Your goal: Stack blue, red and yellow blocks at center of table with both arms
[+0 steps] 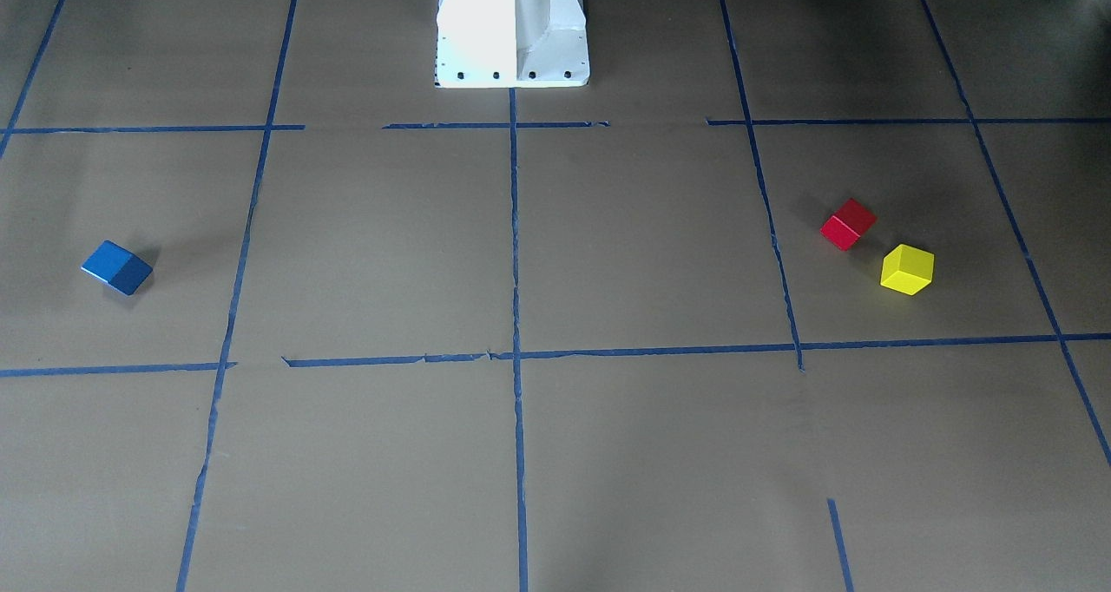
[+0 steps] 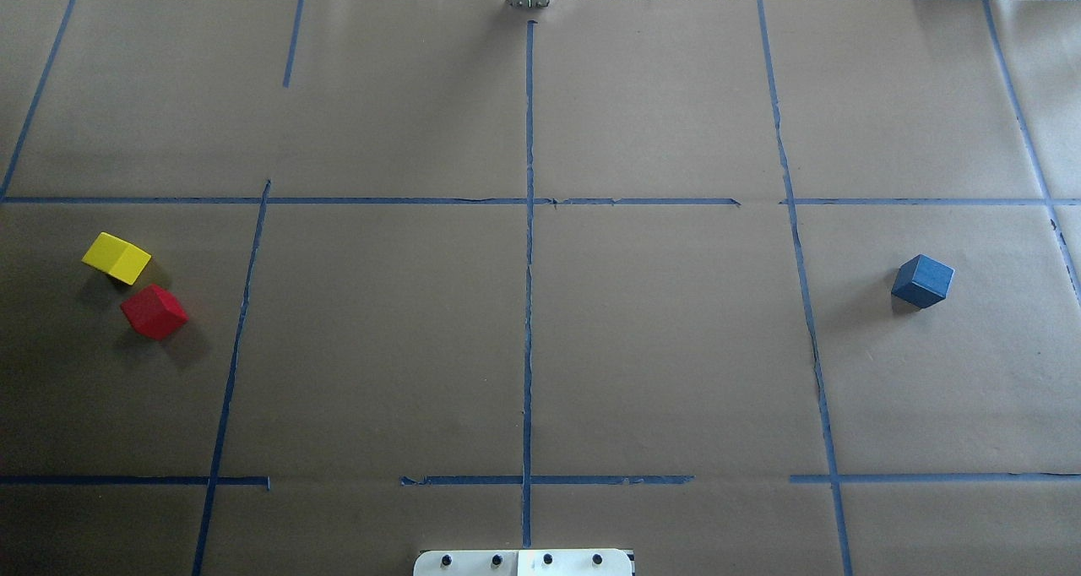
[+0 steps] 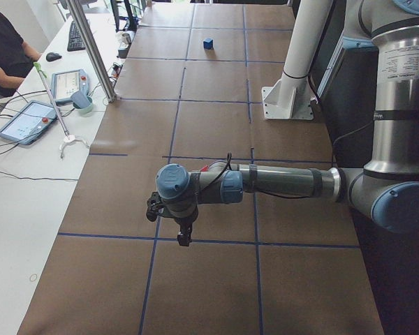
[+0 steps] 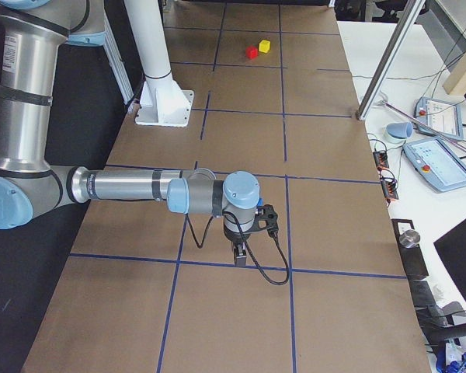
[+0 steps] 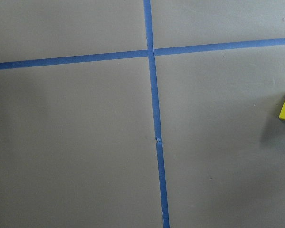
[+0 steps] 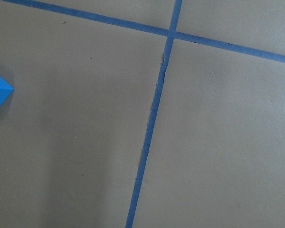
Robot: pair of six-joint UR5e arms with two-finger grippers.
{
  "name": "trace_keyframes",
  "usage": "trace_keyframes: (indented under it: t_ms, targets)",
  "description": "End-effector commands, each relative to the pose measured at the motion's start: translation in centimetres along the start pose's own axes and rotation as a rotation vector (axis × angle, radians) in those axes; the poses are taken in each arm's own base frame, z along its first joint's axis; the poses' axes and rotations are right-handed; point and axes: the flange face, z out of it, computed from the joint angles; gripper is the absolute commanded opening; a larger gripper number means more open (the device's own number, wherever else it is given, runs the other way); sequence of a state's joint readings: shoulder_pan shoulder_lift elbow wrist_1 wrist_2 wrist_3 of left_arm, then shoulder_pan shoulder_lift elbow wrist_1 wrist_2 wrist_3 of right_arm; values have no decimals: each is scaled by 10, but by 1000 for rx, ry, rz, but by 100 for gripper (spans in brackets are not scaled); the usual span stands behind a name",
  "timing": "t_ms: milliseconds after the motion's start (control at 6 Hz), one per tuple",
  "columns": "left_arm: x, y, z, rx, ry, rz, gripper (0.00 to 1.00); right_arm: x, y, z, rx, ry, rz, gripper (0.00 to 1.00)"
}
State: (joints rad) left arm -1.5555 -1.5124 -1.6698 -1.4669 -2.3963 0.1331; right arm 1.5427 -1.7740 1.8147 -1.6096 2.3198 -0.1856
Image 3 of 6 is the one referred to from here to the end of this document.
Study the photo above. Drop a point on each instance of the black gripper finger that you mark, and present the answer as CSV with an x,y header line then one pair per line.
x,y
183,235
189,228

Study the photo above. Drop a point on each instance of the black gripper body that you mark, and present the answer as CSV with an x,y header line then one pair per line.
x,y
185,220

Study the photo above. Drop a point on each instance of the blue wooden block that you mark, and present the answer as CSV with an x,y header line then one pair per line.
x,y
208,44

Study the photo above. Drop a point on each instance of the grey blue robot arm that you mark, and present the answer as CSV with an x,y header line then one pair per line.
x,y
386,189

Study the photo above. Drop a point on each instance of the white reacher grabber tool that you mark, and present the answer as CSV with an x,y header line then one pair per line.
x,y
69,139

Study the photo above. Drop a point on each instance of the mint green cup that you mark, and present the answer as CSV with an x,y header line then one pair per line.
x,y
82,103

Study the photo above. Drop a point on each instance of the far blue teach pendant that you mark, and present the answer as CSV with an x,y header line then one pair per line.
x,y
65,84

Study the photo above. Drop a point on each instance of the blue teach pendant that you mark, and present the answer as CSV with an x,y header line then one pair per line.
x,y
65,84
29,123

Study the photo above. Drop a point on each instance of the near blue teach pendant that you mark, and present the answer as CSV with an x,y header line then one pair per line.
x,y
29,123

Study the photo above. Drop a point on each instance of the metal can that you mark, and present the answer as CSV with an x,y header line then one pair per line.
x,y
126,38

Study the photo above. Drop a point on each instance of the black keyboard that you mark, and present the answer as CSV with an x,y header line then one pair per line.
x,y
75,41

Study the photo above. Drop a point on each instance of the black computer mouse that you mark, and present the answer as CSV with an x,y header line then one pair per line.
x,y
52,56

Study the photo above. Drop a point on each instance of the person in black shirt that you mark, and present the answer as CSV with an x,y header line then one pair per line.
x,y
17,58

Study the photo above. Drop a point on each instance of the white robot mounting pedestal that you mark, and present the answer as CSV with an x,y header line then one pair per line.
x,y
290,97

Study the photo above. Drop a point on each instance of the aluminium frame post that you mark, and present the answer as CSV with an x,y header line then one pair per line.
x,y
75,8

